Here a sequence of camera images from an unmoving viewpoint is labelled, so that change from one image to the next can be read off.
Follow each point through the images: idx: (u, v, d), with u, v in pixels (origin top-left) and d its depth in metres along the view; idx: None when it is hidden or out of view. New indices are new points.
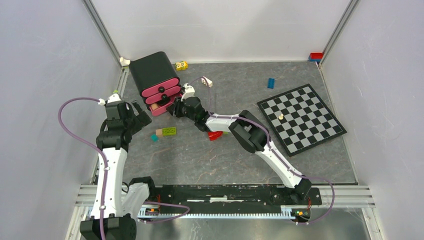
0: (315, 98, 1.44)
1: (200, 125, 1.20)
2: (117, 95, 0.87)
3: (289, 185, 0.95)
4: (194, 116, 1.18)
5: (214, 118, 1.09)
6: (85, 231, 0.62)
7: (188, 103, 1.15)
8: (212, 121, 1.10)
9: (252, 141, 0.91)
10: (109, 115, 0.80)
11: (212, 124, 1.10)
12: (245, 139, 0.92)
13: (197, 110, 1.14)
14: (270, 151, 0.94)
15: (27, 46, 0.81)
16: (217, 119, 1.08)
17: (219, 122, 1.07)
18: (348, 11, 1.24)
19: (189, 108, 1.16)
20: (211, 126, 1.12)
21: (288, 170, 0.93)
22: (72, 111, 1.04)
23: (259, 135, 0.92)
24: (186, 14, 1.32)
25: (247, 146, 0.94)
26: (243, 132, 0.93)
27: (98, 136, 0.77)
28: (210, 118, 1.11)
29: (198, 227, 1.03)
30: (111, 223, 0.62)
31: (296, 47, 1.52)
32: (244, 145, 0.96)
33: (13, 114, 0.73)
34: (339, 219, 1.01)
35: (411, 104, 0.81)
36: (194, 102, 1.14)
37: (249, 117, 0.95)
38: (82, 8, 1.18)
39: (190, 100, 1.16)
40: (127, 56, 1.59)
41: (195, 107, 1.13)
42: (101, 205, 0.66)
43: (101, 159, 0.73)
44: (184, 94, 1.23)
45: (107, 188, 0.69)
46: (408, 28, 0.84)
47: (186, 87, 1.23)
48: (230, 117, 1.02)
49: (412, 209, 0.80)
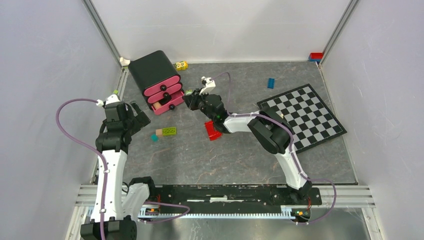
0: (315, 98, 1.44)
1: (218, 126, 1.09)
2: (116, 95, 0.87)
3: (294, 185, 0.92)
4: (212, 116, 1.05)
5: (233, 118, 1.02)
6: (86, 234, 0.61)
7: (209, 102, 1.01)
8: (231, 120, 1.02)
9: (274, 140, 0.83)
10: (108, 117, 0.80)
11: (230, 124, 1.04)
12: (267, 137, 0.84)
13: (217, 111, 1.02)
14: (290, 153, 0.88)
15: (26, 46, 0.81)
16: (235, 118, 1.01)
17: (238, 121, 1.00)
18: (348, 11, 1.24)
19: (209, 107, 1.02)
20: (229, 127, 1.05)
21: (299, 174, 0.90)
22: (71, 111, 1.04)
23: (283, 135, 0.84)
24: (187, 13, 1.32)
25: (268, 145, 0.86)
26: (264, 130, 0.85)
27: (98, 138, 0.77)
28: (228, 118, 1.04)
29: (198, 227, 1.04)
30: (111, 226, 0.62)
31: (296, 47, 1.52)
32: (264, 144, 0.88)
33: (13, 115, 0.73)
34: (339, 219, 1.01)
35: (411, 104, 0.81)
36: (216, 102, 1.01)
37: (272, 115, 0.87)
38: (82, 8, 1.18)
39: (211, 98, 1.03)
40: (127, 56, 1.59)
41: (216, 108, 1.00)
42: (101, 208, 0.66)
43: (100, 161, 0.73)
44: (205, 88, 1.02)
45: (107, 191, 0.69)
46: (408, 28, 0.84)
47: (208, 81, 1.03)
48: (249, 115, 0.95)
49: (412, 209, 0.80)
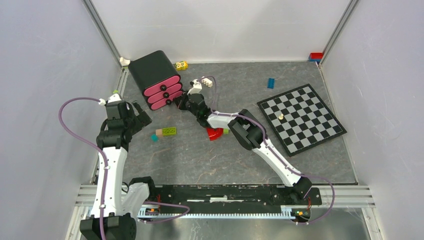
0: (315, 98, 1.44)
1: (202, 121, 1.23)
2: (117, 95, 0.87)
3: (287, 183, 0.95)
4: (196, 112, 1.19)
5: (215, 115, 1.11)
6: (86, 230, 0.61)
7: (192, 99, 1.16)
8: (214, 118, 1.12)
9: (249, 139, 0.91)
10: (109, 115, 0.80)
11: (212, 121, 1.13)
12: (242, 136, 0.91)
13: (200, 107, 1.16)
14: (267, 148, 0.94)
15: (27, 46, 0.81)
16: (218, 116, 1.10)
17: (220, 119, 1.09)
18: (348, 11, 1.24)
19: (193, 104, 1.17)
20: (212, 123, 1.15)
21: (286, 168, 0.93)
22: (72, 111, 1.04)
23: (256, 134, 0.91)
24: (187, 14, 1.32)
25: (244, 143, 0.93)
26: (240, 129, 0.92)
27: (99, 136, 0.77)
28: (211, 115, 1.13)
29: (198, 227, 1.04)
30: (111, 222, 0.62)
31: (296, 47, 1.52)
32: (241, 142, 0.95)
33: (13, 114, 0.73)
34: (339, 219, 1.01)
35: (411, 104, 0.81)
36: (198, 99, 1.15)
37: (248, 115, 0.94)
38: (82, 8, 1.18)
39: (194, 96, 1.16)
40: (127, 56, 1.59)
41: (198, 105, 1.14)
42: (101, 204, 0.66)
43: (101, 158, 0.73)
44: (193, 89, 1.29)
45: (108, 187, 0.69)
46: (408, 29, 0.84)
47: (195, 83, 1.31)
48: (230, 115, 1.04)
49: (412, 209, 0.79)
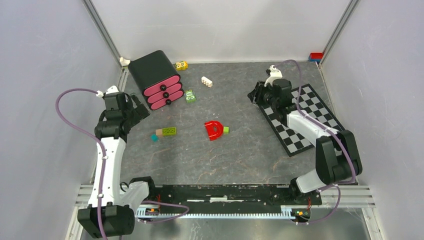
0: (315, 98, 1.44)
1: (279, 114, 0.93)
2: (115, 86, 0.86)
3: (303, 188, 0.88)
4: (275, 102, 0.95)
5: (302, 117, 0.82)
6: (83, 219, 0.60)
7: (277, 83, 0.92)
8: (299, 120, 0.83)
9: (332, 171, 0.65)
10: (108, 106, 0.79)
11: (295, 121, 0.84)
12: (328, 162, 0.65)
13: (283, 96, 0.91)
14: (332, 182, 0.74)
15: (26, 46, 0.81)
16: (304, 120, 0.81)
17: (304, 125, 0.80)
18: (348, 10, 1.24)
19: (275, 88, 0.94)
20: (292, 123, 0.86)
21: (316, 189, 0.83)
22: (69, 109, 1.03)
23: (346, 172, 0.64)
24: (187, 14, 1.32)
25: (322, 170, 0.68)
26: (331, 153, 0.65)
27: (97, 126, 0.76)
28: (298, 115, 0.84)
29: (198, 227, 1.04)
30: (109, 211, 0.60)
31: (296, 47, 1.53)
32: (319, 166, 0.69)
33: (12, 113, 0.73)
34: (339, 219, 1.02)
35: (411, 104, 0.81)
36: (283, 84, 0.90)
37: (345, 142, 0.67)
38: (82, 8, 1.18)
39: (280, 80, 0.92)
40: (127, 56, 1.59)
41: (282, 90, 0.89)
42: (98, 193, 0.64)
43: (99, 148, 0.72)
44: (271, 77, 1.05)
45: (105, 177, 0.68)
46: (408, 28, 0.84)
47: (273, 69, 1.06)
48: (323, 126, 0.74)
49: (412, 209, 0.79)
